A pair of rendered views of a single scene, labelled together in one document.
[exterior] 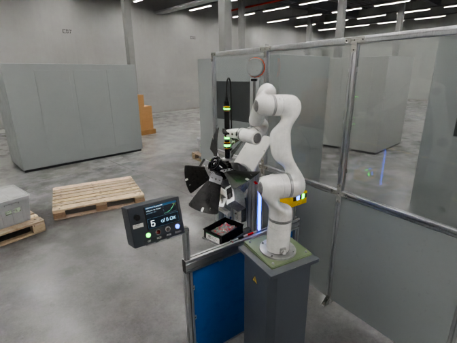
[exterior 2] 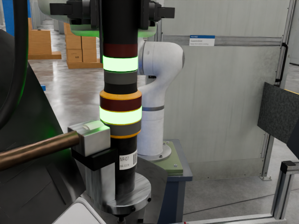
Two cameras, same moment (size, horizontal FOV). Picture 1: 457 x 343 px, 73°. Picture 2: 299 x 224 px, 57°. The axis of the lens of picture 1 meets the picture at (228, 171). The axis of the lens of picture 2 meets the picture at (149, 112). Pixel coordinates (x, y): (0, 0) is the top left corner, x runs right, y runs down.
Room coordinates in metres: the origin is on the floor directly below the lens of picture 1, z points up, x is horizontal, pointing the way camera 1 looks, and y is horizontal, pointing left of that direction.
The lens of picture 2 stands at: (2.32, 0.15, 1.46)
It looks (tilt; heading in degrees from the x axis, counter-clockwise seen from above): 20 degrees down; 204
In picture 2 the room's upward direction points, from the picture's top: 2 degrees clockwise
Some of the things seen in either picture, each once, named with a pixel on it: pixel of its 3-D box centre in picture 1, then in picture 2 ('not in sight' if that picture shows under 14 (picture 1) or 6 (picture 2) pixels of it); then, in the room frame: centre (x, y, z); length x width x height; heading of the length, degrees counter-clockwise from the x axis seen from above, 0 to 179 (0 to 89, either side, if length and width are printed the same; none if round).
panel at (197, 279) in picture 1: (247, 290); not in sight; (1.73, -0.12, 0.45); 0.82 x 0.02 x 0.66; 125
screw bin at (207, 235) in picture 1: (223, 231); not in sight; (1.83, 0.04, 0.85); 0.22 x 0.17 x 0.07; 139
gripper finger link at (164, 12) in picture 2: not in sight; (143, 12); (2.01, -0.01, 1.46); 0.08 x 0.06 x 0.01; 95
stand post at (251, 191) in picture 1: (251, 226); not in sight; (2.39, -0.19, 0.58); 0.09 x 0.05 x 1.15; 35
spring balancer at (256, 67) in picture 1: (255, 67); not in sight; (2.76, -0.24, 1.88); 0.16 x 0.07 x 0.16; 70
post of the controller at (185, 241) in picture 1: (185, 243); (283, 190); (1.49, 0.24, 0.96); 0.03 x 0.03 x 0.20; 35
